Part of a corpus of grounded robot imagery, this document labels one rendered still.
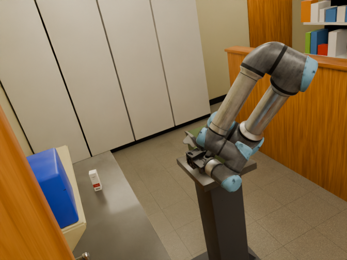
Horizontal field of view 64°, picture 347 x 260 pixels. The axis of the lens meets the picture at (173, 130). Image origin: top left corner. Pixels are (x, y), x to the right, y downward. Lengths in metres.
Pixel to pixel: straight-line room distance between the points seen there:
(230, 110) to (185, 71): 2.89
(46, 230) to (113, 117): 3.41
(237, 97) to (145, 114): 2.85
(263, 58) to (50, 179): 0.83
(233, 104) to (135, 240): 0.67
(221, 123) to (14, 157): 0.88
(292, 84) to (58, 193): 0.87
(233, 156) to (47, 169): 0.81
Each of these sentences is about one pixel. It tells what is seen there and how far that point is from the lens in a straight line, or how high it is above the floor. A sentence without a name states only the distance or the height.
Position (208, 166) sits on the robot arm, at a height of 1.13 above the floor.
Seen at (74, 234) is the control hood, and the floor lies 1.50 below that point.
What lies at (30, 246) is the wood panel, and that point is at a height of 1.57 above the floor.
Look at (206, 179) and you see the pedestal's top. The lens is 1.44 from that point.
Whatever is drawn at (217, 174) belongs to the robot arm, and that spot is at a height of 1.12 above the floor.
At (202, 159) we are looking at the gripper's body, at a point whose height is 1.13.
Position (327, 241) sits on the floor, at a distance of 2.46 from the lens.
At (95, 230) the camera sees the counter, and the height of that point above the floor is 0.94.
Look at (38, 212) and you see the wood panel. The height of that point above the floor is 1.61.
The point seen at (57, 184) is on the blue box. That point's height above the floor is 1.58.
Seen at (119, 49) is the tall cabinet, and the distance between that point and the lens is 3.60.
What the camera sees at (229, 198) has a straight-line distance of 1.63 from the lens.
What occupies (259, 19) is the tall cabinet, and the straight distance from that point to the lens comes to 5.11.
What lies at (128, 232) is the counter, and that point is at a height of 0.94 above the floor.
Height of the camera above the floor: 1.79
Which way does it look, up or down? 25 degrees down
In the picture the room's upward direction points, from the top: 12 degrees counter-clockwise
